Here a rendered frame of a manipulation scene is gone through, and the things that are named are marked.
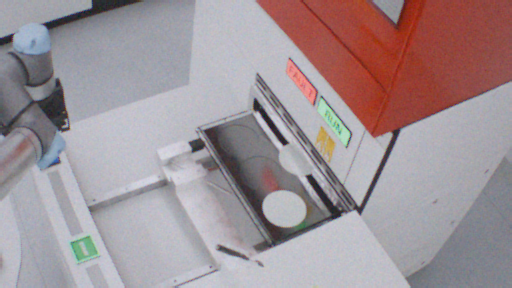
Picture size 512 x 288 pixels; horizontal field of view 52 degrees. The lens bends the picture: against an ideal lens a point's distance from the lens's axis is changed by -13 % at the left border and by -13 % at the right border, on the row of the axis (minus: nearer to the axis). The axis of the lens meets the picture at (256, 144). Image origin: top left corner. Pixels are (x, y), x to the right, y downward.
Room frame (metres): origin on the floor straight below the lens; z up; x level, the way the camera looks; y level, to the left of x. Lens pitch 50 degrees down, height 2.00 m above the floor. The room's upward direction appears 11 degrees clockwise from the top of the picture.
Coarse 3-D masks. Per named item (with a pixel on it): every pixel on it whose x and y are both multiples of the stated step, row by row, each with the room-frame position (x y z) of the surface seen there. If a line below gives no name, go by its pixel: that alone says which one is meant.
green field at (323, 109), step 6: (324, 102) 0.90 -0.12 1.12; (318, 108) 0.91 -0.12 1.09; (324, 108) 0.90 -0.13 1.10; (324, 114) 0.89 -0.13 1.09; (330, 114) 0.88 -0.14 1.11; (330, 120) 0.88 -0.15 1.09; (336, 120) 0.86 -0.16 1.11; (330, 126) 0.87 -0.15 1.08; (336, 126) 0.86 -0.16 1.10; (342, 126) 0.85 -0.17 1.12; (336, 132) 0.85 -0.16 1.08; (342, 132) 0.84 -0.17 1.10; (348, 132) 0.83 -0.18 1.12; (342, 138) 0.84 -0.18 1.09; (348, 138) 0.82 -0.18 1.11
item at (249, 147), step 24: (240, 120) 1.00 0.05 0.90; (264, 120) 1.02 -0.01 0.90; (216, 144) 0.91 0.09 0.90; (240, 144) 0.93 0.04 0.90; (264, 144) 0.94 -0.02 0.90; (240, 168) 0.85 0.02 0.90; (264, 168) 0.87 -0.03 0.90; (264, 192) 0.80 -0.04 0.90; (312, 192) 0.83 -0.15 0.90; (264, 216) 0.73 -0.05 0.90; (312, 216) 0.76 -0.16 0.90
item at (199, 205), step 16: (192, 160) 0.86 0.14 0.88; (192, 192) 0.77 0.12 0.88; (208, 192) 0.78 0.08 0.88; (192, 208) 0.73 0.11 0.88; (208, 208) 0.74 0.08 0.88; (192, 224) 0.69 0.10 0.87; (208, 224) 0.70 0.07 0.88; (224, 224) 0.70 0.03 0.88; (208, 240) 0.65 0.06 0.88; (224, 240) 0.66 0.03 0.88; (240, 240) 0.67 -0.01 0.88; (224, 256) 0.62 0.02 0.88
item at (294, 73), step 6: (288, 66) 1.01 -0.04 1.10; (294, 66) 0.99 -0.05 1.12; (288, 72) 1.01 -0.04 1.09; (294, 72) 0.99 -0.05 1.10; (294, 78) 0.99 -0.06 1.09; (300, 78) 0.97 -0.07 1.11; (300, 84) 0.97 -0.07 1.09; (306, 84) 0.95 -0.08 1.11; (306, 90) 0.95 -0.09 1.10; (312, 90) 0.94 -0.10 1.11; (306, 96) 0.95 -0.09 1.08; (312, 96) 0.93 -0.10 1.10; (312, 102) 0.93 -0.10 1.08
